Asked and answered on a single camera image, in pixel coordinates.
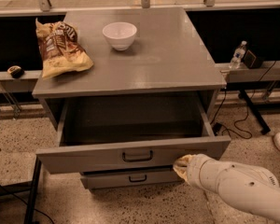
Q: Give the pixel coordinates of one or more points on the yellow brown chip bag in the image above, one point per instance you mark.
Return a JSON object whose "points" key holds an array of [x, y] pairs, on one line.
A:
{"points": [[60, 50]]}

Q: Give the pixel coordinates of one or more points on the black table leg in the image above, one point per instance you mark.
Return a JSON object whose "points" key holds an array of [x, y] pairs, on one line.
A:
{"points": [[265, 128]]}

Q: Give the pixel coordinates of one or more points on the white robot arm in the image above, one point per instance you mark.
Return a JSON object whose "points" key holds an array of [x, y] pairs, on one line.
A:
{"points": [[251, 189]]}

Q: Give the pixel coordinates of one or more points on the black yellow round object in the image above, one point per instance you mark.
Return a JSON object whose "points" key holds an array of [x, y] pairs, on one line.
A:
{"points": [[15, 71]]}

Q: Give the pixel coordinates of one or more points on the black drawer handle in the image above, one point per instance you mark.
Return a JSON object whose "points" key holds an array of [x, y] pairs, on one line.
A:
{"points": [[137, 158], [137, 179]]}

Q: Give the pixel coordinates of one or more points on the padded gripper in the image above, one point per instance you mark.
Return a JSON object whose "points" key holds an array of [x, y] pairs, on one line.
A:
{"points": [[195, 171]]}

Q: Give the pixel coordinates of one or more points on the grey drawer cabinet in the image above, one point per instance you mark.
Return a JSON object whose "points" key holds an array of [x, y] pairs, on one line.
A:
{"points": [[167, 55]]}

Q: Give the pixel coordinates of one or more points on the black metal stand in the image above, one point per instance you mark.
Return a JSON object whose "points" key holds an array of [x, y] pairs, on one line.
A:
{"points": [[30, 186]]}

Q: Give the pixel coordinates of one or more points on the grey top drawer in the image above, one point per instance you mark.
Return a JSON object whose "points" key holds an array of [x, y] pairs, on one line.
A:
{"points": [[93, 132]]}

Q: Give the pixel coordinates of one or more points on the white bowl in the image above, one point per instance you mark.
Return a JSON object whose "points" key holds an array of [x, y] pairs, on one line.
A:
{"points": [[120, 35]]}

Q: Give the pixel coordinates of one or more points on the clear plastic water bottle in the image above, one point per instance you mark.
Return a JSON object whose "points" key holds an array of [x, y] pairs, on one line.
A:
{"points": [[238, 55]]}

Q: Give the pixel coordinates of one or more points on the black top drawer handle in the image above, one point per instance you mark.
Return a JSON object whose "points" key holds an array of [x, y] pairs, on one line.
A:
{"points": [[137, 158]]}

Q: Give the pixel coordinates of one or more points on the small black box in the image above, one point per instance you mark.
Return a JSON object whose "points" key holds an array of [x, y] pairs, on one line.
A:
{"points": [[252, 61]]}

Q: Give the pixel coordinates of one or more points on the grey drawer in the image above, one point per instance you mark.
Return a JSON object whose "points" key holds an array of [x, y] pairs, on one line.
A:
{"points": [[93, 132], [127, 178]]}

